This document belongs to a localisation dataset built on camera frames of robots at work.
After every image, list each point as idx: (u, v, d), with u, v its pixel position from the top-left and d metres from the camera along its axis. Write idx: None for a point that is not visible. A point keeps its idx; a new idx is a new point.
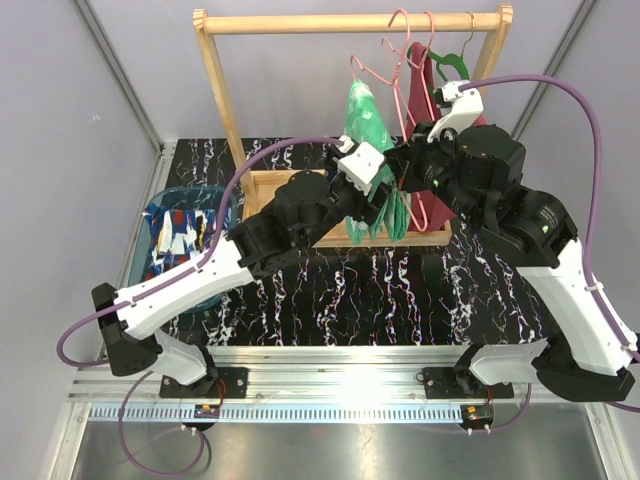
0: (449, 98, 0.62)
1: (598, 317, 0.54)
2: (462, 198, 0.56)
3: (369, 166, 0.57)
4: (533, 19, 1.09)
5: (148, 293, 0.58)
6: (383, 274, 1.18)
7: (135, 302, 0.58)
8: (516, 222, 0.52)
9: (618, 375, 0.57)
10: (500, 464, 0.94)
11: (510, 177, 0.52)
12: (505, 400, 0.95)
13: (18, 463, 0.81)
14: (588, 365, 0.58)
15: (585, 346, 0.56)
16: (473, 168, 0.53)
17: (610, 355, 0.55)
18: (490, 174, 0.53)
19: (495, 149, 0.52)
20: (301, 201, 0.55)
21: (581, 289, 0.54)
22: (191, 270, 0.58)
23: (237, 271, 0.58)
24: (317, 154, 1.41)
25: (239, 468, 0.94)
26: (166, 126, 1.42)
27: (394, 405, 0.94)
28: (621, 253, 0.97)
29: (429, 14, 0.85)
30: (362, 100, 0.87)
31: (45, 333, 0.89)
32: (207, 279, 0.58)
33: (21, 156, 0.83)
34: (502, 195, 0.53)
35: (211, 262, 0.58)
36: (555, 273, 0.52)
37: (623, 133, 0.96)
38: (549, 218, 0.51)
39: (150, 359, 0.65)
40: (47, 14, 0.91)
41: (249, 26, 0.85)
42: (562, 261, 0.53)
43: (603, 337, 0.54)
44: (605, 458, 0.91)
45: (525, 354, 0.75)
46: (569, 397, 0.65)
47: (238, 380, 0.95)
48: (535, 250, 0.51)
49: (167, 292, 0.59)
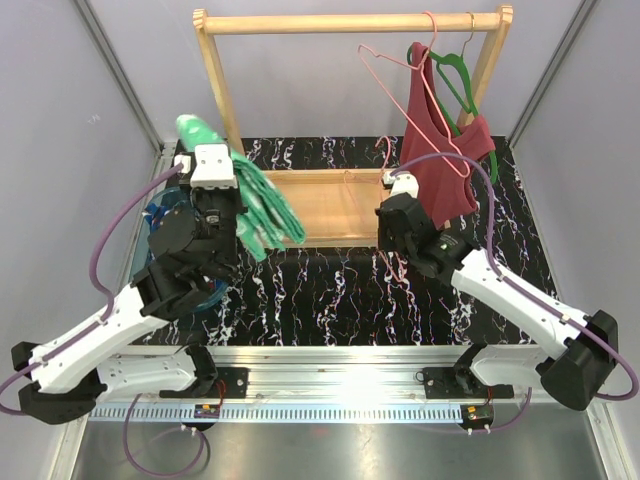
0: (388, 181, 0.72)
1: (523, 300, 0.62)
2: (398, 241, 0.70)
3: (221, 162, 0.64)
4: (532, 19, 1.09)
5: (58, 353, 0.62)
6: (383, 274, 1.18)
7: (47, 362, 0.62)
8: (429, 249, 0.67)
9: (568, 347, 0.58)
10: (501, 465, 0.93)
11: (415, 219, 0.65)
12: (505, 400, 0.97)
13: (20, 460, 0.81)
14: (550, 348, 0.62)
15: (533, 329, 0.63)
16: (391, 217, 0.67)
17: (549, 329, 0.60)
18: (402, 221, 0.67)
19: (397, 201, 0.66)
20: (168, 250, 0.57)
21: (494, 280, 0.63)
22: (96, 323, 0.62)
23: (139, 320, 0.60)
24: (317, 154, 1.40)
25: (238, 468, 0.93)
26: (166, 126, 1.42)
27: (393, 405, 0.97)
28: (620, 252, 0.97)
29: (430, 14, 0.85)
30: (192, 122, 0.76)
31: (45, 331, 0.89)
32: (111, 331, 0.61)
33: (20, 157, 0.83)
34: (415, 233, 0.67)
35: (115, 314, 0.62)
36: (464, 274, 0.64)
37: (622, 135, 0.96)
38: (449, 240, 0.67)
39: (85, 405, 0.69)
40: (47, 14, 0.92)
41: (248, 27, 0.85)
42: (466, 264, 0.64)
43: (536, 315, 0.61)
44: (605, 457, 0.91)
45: (529, 359, 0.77)
46: (575, 403, 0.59)
47: (238, 380, 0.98)
48: (445, 268, 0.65)
49: (77, 349, 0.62)
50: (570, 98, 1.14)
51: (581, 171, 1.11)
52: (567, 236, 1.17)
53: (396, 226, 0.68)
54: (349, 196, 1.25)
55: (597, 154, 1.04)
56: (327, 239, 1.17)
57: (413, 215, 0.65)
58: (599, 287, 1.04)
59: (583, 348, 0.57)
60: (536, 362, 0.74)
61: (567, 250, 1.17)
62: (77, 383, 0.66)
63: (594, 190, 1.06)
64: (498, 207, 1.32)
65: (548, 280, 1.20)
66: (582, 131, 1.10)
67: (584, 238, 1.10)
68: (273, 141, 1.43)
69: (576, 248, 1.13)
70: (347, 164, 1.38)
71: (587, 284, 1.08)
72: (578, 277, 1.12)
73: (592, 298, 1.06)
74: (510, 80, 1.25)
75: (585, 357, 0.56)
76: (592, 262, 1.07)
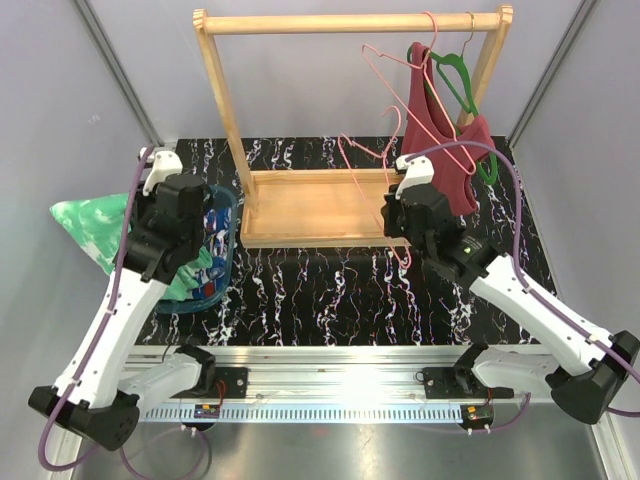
0: (402, 166, 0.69)
1: (547, 314, 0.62)
2: (416, 237, 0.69)
3: (171, 155, 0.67)
4: (532, 19, 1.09)
5: (87, 363, 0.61)
6: (383, 274, 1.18)
7: (80, 379, 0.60)
8: (450, 252, 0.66)
9: (593, 368, 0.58)
10: (501, 465, 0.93)
11: (439, 217, 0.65)
12: (504, 400, 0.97)
13: (21, 460, 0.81)
14: (570, 368, 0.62)
15: (555, 347, 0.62)
16: (413, 214, 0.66)
17: (574, 348, 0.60)
18: (424, 219, 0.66)
19: (424, 198, 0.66)
20: (184, 187, 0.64)
21: (519, 291, 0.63)
22: (107, 315, 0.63)
23: (146, 287, 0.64)
24: (317, 154, 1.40)
25: (239, 468, 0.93)
26: (166, 126, 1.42)
27: (394, 405, 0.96)
28: (620, 252, 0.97)
29: (430, 14, 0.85)
30: (68, 206, 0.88)
31: (45, 330, 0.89)
32: (125, 313, 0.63)
33: (20, 157, 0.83)
34: (437, 232, 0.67)
35: (121, 299, 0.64)
36: (487, 280, 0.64)
37: (622, 135, 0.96)
38: (472, 242, 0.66)
39: (133, 415, 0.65)
40: (47, 14, 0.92)
41: (248, 26, 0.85)
42: (491, 271, 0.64)
43: (561, 333, 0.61)
44: (605, 457, 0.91)
45: (536, 368, 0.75)
46: (584, 417, 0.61)
47: (238, 380, 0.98)
48: (467, 271, 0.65)
49: (105, 346, 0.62)
50: (570, 99, 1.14)
51: (581, 171, 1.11)
52: (567, 236, 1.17)
53: (416, 223, 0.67)
54: (349, 197, 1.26)
55: (597, 154, 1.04)
56: (327, 239, 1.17)
57: (438, 212, 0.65)
58: (599, 287, 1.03)
59: (609, 372, 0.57)
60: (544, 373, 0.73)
61: (567, 250, 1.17)
62: (115, 391, 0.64)
63: (594, 190, 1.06)
64: (498, 207, 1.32)
65: (548, 280, 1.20)
66: (582, 131, 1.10)
67: (584, 237, 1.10)
68: (273, 141, 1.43)
69: (576, 248, 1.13)
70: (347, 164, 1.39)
71: (587, 284, 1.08)
72: (577, 277, 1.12)
73: (591, 298, 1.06)
74: (510, 80, 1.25)
75: (608, 381, 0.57)
76: (592, 261, 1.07)
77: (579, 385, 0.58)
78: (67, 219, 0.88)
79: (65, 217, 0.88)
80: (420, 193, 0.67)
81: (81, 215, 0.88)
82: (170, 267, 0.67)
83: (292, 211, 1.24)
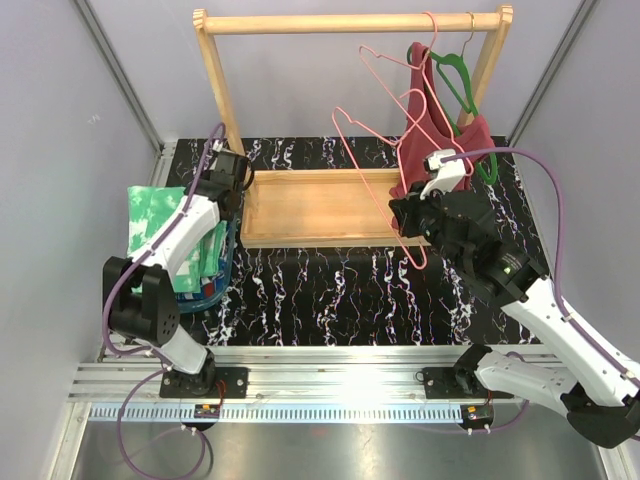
0: (435, 166, 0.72)
1: (585, 346, 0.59)
2: (448, 247, 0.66)
3: None
4: (532, 19, 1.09)
5: (161, 241, 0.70)
6: (383, 274, 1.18)
7: (154, 250, 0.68)
8: (488, 269, 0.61)
9: (626, 404, 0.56)
10: (500, 465, 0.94)
11: (482, 232, 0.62)
12: (505, 400, 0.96)
13: (21, 460, 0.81)
14: (600, 400, 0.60)
15: (586, 377, 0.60)
16: (454, 224, 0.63)
17: (609, 382, 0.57)
18: (465, 232, 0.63)
19: (469, 212, 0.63)
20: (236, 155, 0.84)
21: (558, 320, 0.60)
22: (181, 214, 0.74)
23: (210, 207, 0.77)
24: (317, 154, 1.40)
25: (238, 468, 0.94)
26: (166, 126, 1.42)
27: (394, 405, 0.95)
28: (620, 251, 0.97)
29: (431, 14, 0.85)
30: (144, 190, 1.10)
31: (46, 329, 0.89)
32: (193, 217, 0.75)
33: (21, 157, 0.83)
34: (476, 247, 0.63)
35: (191, 209, 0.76)
36: (526, 306, 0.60)
37: (621, 135, 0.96)
38: (512, 261, 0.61)
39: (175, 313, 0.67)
40: (47, 14, 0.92)
41: (249, 26, 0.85)
42: (531, 296, 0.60)
43: (596, 366, 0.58)
44: (605, 457, 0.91)
45: (549, 383, 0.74)
46: (601, 442, 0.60)
47: (238, 380, 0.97)
48: (504, 292, 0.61)
49: (175, 236, 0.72)
50: (569, 98, 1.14)
51: (581, 170, 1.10)
52: (566, 236, 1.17)
53: (452, 233, 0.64)
54: (349, 196, 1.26)
55: (596, 153, 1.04)
56: (324, 239, 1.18)
57: (483, 225, 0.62)
58: (597, 285, 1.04)
59: None
60: (559, 391, 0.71)
61: (567, 250, 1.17)
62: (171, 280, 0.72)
63: (594, 189, 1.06)
64: (498, 207, 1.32)
65: None
66: (582, 131, 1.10)
67: (583, 238, 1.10)
68: (273, 141, 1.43)
69: (575, 249, 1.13)
70: (347, 164, 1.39)
71: (585, 284, 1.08)
72: (576, 276, 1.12)
73: (590, 298, 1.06)
74: (510, 80, 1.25)
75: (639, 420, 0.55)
76: (592, 261, 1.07)
77: (604, 418, 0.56)
78: (138, 198, 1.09)
79: (140, 196, 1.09)
80: (464, 205, 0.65)
81: (154, 198, 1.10)
82: (227, 207, 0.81)
83: (293, 211, 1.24)
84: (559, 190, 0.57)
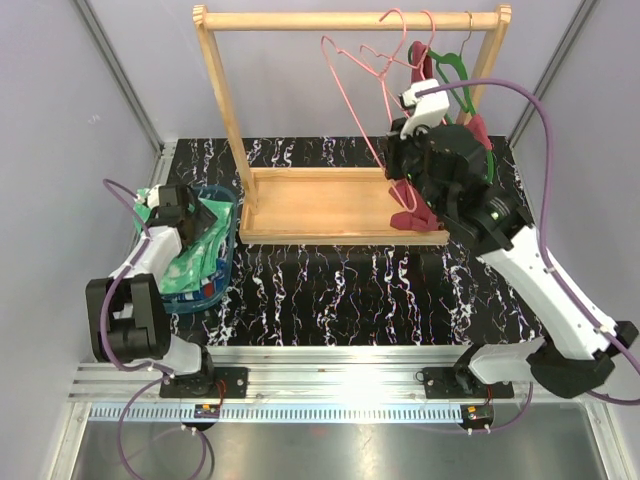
0: (410, 101, 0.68)
1: (564, 298, 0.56)
2: (431, 188, 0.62)
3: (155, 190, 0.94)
4: (532, 18, 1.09)
5: (135, 259, 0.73)
6: (383, 274, 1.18)
7: (133, 265, 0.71)
8: (473, 212, 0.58)
9: (595, 358, 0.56)
10: (501, 465, 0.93)
11: (470, 172, 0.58)
12: (505, 400, 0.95)
13: (20, 460, 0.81)
14: (569, 353, 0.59)
15: (560, 331, 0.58)
16: (441, 162, 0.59)
17: (582, 337, 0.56)
18: (452, 170, 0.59)
19: (458, 146, 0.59)
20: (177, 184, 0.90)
21: (540, 271, 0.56)
22: (148, 236, 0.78)
23: (170, 235, 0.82)
24: (317, 154, 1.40)
25: (239, 468, 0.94)
26: (167, 126, 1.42)
27: (394, 405, 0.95)
28: (620, 250, 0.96)
29: (428, 13, 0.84)
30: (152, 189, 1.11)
31: (47, 328, 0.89)
32: (160, 237, 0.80)
33: (21, 159, 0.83)
34: (463, 188, 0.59)
35: (155, 232, 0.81)
36: (509, 255, 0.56)
37: (621, 132, 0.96)
38: (500, 206, 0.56)
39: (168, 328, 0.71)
40: (47, 13, 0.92)
41: (247, 23, 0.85)
42: (516, 245, 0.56)
43: (572, 319, 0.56)
44: (605, 458, 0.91)
45: (521, 351, 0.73)
46: (562, 393, 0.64)
47: (238, 380, 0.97)
48: (489, 237, 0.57)
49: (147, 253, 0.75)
50: (569, 97, 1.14)
51: (581, 169, 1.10)
52: (567, 235, 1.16)
53: (439, 172, 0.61)
54: (349, 195, 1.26)
55: (597, 151, 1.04)
56: (324, 238, 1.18)
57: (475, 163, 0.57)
58: (596, 284, 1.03)
59: (611, 366, 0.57)
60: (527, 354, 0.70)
61: (567, 250, 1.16)
62: None
63: (594, 187, 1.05)
64: None
65: None
66: (582, 130, 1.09)
67: (583, 237, 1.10)
68: (273, 141, 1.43)
69: (575, 248, 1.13)
70: (347, 164, 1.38)
71: (586, 284, 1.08)
72: (577, 276, 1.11)
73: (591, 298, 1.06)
74: (510, 80, 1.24)
75: (605, 370, 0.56)
76: (592, 260, 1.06)
77: (573, 372, 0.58)
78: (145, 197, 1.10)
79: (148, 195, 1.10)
80: (452, 140, 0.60)
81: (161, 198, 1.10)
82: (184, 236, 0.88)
83: (293, 210, 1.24)
84: (549, 127, 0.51)
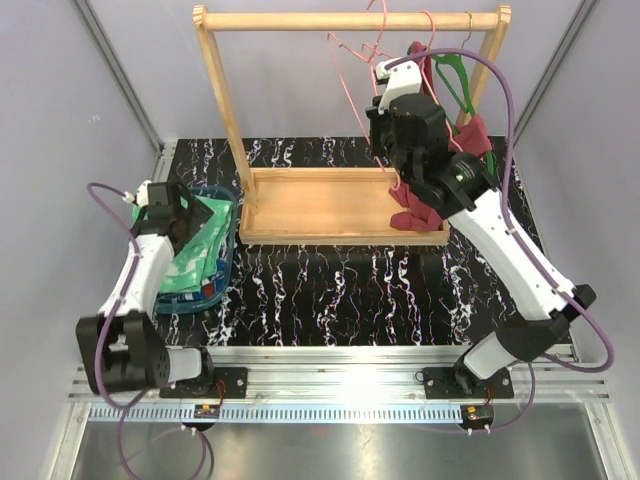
0: (382, 74, 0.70)
1: (524, 259, 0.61)
2: (399, 154, 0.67)
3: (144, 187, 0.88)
4: (531, 19, 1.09)
5: (126, 287, 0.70)
6: (383, 274, 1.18)
7: (124, 297, 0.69)
8: (438, 175, 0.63)
9: (551, 317, 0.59)
10: (501, 465, 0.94)
11: (429, 135, 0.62)
12: (505, 400, 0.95)
13: (20, 460, 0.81)
14: (529, 314, 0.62)
15: (520, 291, 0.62)
16: (403, 127, 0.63)
17: (539, 294, 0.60)
18: (415, 135, 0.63)
19: (419, 109, 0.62)
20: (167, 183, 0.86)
21: (502, 232, 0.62)
22: (137, 256, 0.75)
23: (161, 240, 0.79)
24: (317, 154, 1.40)
25: (239, 468, 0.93)
26: (167, 126, 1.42)
27: (394, 405, 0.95)
28: (620, 250, 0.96)
29: (428, 13, 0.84)
30: None
31: (46, 328, 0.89)
32: (151, 254, 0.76)
33: (21, 159, 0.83)
34: (427, 151, 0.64)
35: (145, 248, 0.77)
36: (472, 216, 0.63)
37: (621, 132, 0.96)
38: (465, 170, 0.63)
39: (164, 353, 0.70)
40: (47, 13, 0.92)
41: (247, 23, 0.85)
42: (479, 207, 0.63)
43: (530, 279, 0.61)
44: (604, 457, 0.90)
45: None
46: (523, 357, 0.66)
47: (238, 380, 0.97)
48: (453, 198, 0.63)
49: (137, 278, 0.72)
50: (569, 97, 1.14)
51: (581, 168, 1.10)
52: (567, 235, 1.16)
53: (403, 138, 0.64)
54: (349, 195, 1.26)
55: (597, 151, 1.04)
56: (323, 238, 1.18)
57: (433, 126, 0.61)
58: (596, 284, 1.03)
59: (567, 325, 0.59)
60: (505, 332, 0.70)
61: (567, 250, 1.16)
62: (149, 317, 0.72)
63: (594, 187, 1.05)
64: None
65: None
66: (581, 130, 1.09)
67: (583, 236, 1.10)
68: (273, 141, 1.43)
69: (575, 248, 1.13)
70: (347, 164, 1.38)
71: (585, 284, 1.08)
72: (576, 276, 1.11)
73: None
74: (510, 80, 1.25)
75: (561, 329, 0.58)
76: (592, 260, 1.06)
77: (532, 332, 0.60)
78: None
79: None
80: (413, 102, 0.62)
81: None
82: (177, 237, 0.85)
83: (293, 210, 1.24)
84: (510, 98, 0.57)
